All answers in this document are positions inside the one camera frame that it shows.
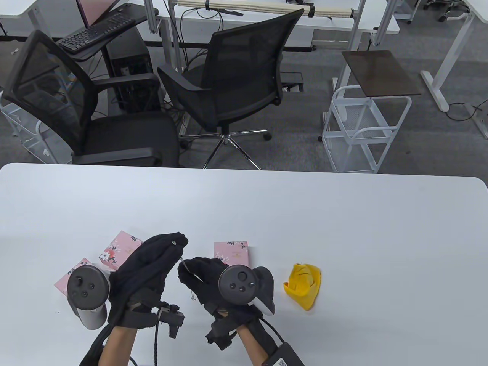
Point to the person's left hand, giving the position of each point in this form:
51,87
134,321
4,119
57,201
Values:
145,267

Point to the person's right hand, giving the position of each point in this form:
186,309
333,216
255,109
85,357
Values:
206,274

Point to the grey hand controller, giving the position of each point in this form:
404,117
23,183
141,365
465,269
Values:
87,286
238,284

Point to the pink floral jewelry box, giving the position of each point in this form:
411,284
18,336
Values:
236,249
63,284
118,248

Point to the yellow cleaning cloth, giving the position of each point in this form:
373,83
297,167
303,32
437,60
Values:
303,286

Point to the black left forearm module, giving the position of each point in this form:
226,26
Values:
89,354

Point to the person's left forearm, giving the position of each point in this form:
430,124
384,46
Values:
118,345

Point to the black right forearm module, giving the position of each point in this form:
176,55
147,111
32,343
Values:
284,356

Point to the person's right forearm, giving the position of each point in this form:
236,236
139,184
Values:
253,339

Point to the black mesh office chair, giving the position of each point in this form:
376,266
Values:
126,137

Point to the black computer tower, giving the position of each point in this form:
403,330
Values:
129,65

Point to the black chair with chrome base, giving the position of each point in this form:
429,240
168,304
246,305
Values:
236,65

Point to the floor power box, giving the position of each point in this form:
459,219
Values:
291,79

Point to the black keyboard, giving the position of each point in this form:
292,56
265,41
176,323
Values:
95,32

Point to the brown board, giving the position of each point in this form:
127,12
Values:
381,72

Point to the white desk with angled leg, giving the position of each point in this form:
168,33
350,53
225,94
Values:
454,45

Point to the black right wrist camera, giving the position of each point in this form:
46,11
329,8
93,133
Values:
221,331

